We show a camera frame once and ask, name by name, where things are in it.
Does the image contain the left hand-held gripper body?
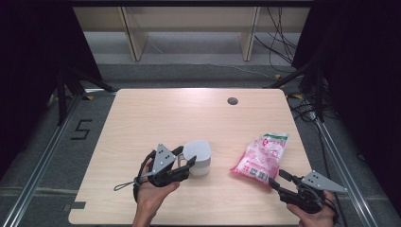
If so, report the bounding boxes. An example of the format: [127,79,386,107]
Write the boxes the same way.
[139,143,191,188]

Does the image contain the white lidded plastic pitcher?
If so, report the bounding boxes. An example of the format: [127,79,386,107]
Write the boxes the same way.
[177,139,213,177]

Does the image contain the beige wooden shelf unit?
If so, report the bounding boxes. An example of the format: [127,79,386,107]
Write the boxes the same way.
[72,6,312,62]

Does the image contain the dark curtain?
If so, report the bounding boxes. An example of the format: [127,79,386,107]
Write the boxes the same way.
[292,0,401,218]
[0,0,103,179]

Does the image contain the black table edge bracket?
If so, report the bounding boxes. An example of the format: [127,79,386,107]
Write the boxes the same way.
[62,201,87,213]

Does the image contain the grey gripper wrist strap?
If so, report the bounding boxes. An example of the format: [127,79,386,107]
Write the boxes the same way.
[113,179,142,193]

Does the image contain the person's left hand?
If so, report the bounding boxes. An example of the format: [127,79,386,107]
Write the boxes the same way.
[136,156,181,217]

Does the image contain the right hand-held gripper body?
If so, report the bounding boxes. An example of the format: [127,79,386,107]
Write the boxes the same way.
[278,169,348,215]

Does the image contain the metal floor rail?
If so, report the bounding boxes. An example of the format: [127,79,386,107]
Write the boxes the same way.
[0,94,83,227]
[314,118,381,227]

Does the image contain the person's right hand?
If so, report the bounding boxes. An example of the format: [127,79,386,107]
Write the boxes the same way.
[286,190,337,227]

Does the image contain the pink and white snack bag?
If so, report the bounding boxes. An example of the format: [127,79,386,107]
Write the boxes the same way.
[229,131,290,185]

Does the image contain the tangle of black floor cables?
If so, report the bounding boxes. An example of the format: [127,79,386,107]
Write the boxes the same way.
[288,94,320,124]

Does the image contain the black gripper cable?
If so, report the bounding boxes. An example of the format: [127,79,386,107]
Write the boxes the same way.
[321,197,340,225]

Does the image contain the black metal stand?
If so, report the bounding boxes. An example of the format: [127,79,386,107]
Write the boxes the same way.
[56,63,117,127]
[264,59,326,123]

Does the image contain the bundle of black cables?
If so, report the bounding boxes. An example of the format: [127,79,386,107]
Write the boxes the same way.
[253,6,299,74]

